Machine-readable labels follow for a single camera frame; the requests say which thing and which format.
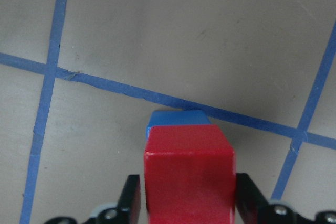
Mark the red wooden block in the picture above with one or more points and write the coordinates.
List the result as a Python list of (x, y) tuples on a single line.
[(190, 175)]

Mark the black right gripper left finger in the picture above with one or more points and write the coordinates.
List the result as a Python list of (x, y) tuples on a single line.
[(129, 204)]

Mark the blue wooden block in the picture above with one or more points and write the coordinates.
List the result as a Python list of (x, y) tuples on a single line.
[(168, 118)]

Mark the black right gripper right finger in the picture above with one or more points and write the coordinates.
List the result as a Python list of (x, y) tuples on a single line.
[(250, 202)]

